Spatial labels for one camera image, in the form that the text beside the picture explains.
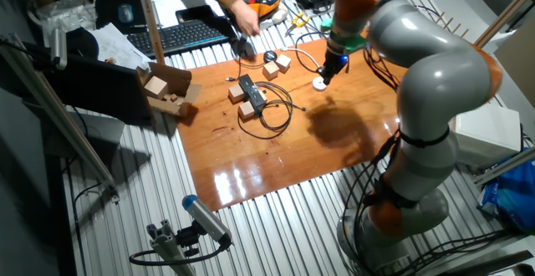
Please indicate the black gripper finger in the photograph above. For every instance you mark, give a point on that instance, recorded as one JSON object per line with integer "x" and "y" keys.
{"x": 331, "y": 79}
{"x": 323, "y": 75}

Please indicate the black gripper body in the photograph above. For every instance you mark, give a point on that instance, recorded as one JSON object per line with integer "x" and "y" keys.
{"x": 335, "y": 63}

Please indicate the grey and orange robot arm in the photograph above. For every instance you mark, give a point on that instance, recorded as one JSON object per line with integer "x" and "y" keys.
{"x": 439, "y": 79}

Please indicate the black USB docking station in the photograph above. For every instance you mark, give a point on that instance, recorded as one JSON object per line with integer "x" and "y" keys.
{"x": 252, "y": 92}

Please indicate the bare human hand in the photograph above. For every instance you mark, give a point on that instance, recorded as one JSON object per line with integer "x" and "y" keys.
{"x": 246, "y": 16}

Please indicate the light wooden cube block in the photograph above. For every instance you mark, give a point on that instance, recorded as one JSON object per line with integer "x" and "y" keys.
{"x": 283, "y": 62}
{"x": 246, "y": 110}
{"x": 155, "y": 87}
{"x": 236, "y": 93}
{"x": 271, "y": 70}

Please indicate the black round puck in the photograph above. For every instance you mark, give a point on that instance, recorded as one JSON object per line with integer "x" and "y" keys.
{"x": 270, "y": 55}

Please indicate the white rounded plastic object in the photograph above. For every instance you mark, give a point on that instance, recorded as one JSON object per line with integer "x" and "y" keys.
{"x": 279, "y": 16}

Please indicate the wooden peg rack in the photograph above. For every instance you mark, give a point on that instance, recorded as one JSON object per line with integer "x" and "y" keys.
{"x": 439, "y": 18}

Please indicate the torn cardboard box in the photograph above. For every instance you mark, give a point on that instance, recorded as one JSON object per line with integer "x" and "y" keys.
{"x": 171, "y": 79}

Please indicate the black computer keyboard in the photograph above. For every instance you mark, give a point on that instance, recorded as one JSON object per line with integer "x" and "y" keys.
{"x": 175, "y": 37}

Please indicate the white drawer box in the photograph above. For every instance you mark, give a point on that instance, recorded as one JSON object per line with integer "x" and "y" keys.
{"x": 489, "y": 129}

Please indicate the white paper sheet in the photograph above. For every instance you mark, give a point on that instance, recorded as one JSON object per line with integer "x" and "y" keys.
{"x": 175, "y": 0}

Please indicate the brown cardboard sheet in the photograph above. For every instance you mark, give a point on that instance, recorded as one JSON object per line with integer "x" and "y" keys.
{"x": 518, "y": 67}

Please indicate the grey computer mouse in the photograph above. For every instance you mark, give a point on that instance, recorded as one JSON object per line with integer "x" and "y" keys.
{"x": 125, "y": 13}

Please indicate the loose white paper pile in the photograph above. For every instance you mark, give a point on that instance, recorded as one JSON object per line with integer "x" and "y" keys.
{"x": 115, "y": 46}

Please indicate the blue plastic bag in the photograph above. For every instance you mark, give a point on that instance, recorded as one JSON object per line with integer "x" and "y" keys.
{"x": 512, "y": 196}

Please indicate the black mouse pad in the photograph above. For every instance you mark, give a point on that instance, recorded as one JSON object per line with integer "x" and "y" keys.
{"x": 106, "y": 12}

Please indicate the black flat panel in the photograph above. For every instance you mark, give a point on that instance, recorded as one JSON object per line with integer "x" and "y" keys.
{"x": 96, "y": 88}

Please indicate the short aluminium profile stand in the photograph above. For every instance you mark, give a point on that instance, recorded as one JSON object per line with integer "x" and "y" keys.
{"x": 167, "y": 246}

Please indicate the grey metal box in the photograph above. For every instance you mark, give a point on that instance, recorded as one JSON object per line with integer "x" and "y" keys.
{"x": 96, "y": 134}

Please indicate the dark metal beam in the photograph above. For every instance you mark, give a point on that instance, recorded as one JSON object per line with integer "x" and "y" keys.
{"x": 489, "y": 265}

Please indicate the black fabric cap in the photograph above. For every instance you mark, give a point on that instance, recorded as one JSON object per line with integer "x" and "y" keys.
{"x": 81, "y": 42}

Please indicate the clear plastic bag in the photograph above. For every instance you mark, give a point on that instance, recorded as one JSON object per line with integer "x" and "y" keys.
{"x": 62, "y": 14}

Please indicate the green printed wrist mount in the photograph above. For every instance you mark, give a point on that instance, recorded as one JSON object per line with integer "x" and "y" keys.
{"x": 349, "y": 44}

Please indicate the silver camera with blue end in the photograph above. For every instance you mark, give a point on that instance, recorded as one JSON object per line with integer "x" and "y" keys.
{"x": 205, "y": 219}

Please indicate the aluminium frame beam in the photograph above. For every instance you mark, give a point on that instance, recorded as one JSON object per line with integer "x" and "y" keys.
{"x": 62, "y": 121}
{"x": 505, "y": 165}

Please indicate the black camera ball mount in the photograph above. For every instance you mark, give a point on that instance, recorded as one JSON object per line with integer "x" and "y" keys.
{"x": 188, "y": 238}

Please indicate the silver bar camera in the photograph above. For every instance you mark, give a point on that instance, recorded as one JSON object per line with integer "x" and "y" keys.
{"x": 58, "y": 46}

